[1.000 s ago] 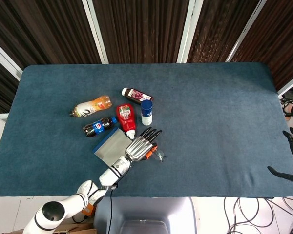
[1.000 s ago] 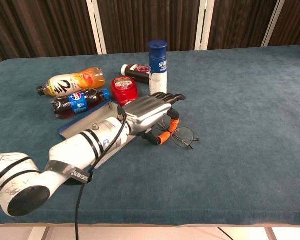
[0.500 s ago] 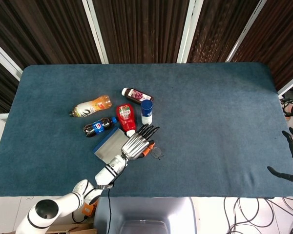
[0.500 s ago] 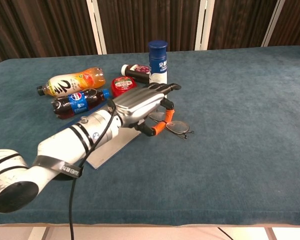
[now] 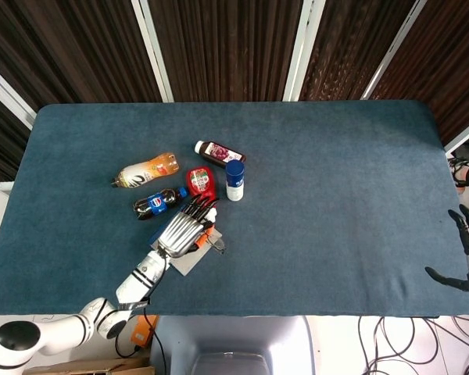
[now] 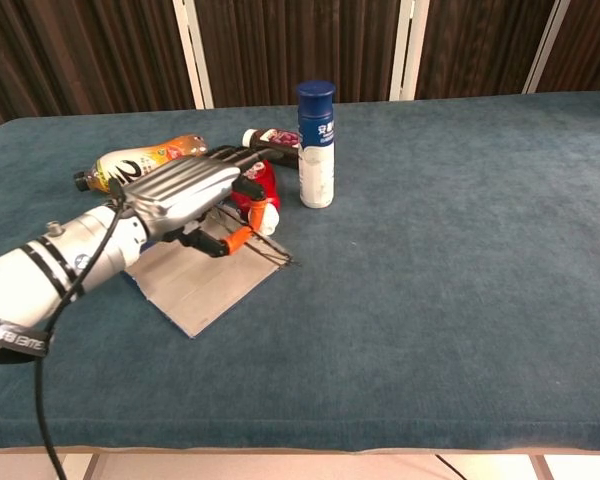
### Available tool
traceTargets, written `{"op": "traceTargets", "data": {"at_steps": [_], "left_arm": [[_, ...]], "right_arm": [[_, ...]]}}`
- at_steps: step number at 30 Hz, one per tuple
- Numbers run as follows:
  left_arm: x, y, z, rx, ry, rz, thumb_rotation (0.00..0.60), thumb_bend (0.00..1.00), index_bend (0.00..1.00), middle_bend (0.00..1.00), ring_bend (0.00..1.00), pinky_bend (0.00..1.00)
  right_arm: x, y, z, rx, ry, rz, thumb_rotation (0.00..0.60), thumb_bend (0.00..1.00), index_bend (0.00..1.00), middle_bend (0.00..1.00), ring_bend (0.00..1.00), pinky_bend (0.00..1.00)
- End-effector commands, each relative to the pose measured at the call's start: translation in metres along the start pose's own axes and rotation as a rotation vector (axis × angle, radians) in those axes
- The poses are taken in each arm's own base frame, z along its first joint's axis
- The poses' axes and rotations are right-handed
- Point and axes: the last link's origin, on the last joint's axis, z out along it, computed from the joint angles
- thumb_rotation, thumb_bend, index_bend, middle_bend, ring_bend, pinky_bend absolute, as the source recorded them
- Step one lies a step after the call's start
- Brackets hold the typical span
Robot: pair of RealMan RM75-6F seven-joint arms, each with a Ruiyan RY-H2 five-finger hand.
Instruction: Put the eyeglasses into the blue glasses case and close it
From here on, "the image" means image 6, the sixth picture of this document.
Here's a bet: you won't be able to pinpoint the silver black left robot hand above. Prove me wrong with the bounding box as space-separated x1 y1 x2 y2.
109 144 281 259

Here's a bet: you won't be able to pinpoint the grey fabric pouch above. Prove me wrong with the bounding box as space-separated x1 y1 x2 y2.
124 204 294 340

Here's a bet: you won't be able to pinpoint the eyeglasses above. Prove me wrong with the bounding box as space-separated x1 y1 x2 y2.
212 204 301 267

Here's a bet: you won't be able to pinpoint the orange tea bottle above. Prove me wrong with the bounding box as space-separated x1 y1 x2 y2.
73 133 210 194

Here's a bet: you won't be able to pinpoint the red ketchup bottle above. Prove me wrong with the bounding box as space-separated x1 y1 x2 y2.
229 159 281 236

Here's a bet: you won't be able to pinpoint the dark juice bottle purple label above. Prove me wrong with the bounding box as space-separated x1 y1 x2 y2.
241 127 301 170

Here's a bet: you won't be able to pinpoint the blue white cylinder bottle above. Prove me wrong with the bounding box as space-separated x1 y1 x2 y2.
295 80 337 210

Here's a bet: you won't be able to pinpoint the blue table cloth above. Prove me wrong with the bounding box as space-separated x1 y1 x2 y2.
0 90 600 454

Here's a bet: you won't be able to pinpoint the white partition post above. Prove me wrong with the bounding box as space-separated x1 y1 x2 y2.
522 0 571 95
172 0 214 110
389 0 431 101

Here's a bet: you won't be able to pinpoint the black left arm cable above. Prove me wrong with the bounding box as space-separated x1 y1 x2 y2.
29 179 129 480

